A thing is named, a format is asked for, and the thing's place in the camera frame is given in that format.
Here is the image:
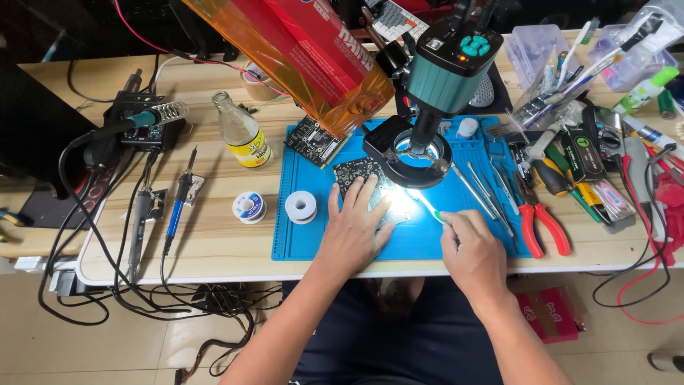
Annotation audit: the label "orange bag with red box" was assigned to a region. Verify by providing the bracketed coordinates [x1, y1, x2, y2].
[181, 0, 397, 138]

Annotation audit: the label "small black circuit board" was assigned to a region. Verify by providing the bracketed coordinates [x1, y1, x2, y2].
[284, 115, 351, 170]

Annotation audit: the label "white syringe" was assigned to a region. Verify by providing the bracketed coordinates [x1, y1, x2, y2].
[525, 123, 563, 163]

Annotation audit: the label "black box green logo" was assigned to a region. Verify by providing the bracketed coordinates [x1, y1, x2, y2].
[560, 123, 608, 184]

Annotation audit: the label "silver tweezers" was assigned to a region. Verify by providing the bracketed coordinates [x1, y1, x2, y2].
[467, 160, 515, 238]
[488, 156, 520, 216]
[451, 163, 499, 221]

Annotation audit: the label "yellow black handle screwdriver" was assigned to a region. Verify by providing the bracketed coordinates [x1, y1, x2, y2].
[531, 158, 602, 222]

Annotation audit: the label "brown tape roll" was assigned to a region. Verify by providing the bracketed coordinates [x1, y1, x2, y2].
[240, 63, 282, 103]

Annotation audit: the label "blue silicone work mat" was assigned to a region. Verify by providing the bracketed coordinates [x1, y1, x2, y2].
[271, 115, 535, 262]

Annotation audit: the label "person's right hand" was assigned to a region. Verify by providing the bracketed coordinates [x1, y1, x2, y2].
[439, 210, 509, 303]

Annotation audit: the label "teal black microscope camera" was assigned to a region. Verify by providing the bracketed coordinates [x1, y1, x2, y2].
[405, 20, 504, 161]

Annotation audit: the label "white green toothbrush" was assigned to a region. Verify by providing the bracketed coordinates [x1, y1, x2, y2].
[408, 188, 447, 225]

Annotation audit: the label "grey handle soldering iron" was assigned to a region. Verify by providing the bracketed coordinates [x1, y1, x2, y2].
[127, 154, 161, 281]

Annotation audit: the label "person's left hand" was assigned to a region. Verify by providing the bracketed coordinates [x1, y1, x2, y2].
[315, 174, 397, 274]

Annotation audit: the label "small clear plastic box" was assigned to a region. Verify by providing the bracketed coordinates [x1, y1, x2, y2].
[504, 24, 571, 91]

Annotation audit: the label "tangle of black cables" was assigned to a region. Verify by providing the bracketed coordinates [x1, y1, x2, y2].
[37, 144, 284, 385]

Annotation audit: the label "black monitor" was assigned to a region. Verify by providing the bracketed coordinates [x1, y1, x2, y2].
[0, 63, 98, 200]

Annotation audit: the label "red test lead cable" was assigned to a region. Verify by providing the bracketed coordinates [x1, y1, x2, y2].
[616, 154, 684, 326]

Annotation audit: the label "clear bag of brushes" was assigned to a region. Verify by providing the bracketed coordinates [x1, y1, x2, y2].
[512, 0, 684, 130]

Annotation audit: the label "red carton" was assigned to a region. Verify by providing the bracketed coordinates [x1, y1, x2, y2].
[515, 286, 586, 344]

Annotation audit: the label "white mesh dome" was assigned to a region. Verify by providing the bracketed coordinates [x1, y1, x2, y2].
[470, 74, 496, 108]

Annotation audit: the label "plain white solder spool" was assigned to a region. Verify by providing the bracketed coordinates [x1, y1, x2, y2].
[284, 190, 318, 225]

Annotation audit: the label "red handled pliers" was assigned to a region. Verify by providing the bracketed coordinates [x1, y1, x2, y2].
[512, 172, 572, 260]

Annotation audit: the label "teal handle iron in holder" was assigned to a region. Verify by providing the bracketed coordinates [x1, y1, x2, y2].
[124, 101, 190, 130]

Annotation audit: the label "black test lead cable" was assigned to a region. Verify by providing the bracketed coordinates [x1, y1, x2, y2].
[591, 144, 673, 309]

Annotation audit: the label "white power strip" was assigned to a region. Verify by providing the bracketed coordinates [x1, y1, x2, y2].
[15, 256, 83, 296]

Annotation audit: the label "blue handle soldering iron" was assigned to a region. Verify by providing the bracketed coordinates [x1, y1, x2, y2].
[161, 147, 199, 258]

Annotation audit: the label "black ring light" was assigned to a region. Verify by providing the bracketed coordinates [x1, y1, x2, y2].
[363, 115, 454, 190]

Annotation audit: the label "green lighter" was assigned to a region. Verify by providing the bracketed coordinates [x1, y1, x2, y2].
[657, 88, 678, 120]

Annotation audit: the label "large black circuit board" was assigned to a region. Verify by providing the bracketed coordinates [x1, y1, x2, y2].
[332, 156, 413, 226]

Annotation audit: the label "person's dark shorts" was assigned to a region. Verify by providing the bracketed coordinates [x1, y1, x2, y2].
[280, 277, 515, 385]

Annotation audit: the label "small metal iron stand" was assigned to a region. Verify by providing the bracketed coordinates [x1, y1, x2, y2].
[182, 174, 206, 207]
[143, 188, 169, 221]

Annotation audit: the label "solder spool blue label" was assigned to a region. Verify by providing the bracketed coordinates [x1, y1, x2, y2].
[232, 191, 268, 225]

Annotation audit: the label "large clear plastic box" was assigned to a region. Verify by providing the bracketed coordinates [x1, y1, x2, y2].
[587, 24, 679, 93]

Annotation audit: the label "pink packet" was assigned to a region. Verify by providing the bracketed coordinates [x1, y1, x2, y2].
[592, 179, 630, 214]

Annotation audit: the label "white bottle green cap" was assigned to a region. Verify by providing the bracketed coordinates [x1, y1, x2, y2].
[612, 66, 680, 116]

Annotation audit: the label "black soldering station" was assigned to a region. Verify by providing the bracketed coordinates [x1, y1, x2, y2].
[104, 91, 186, 154]

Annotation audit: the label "glass bottle yellow label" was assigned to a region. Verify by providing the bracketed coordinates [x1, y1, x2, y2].
[212, 91, 274, 170]

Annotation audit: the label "red cloth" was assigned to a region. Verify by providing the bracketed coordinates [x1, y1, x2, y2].
[654, 170, 684, 267]

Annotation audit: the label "white grey keyboard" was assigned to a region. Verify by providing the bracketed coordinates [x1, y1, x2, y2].
[362, 0, 430, 42]

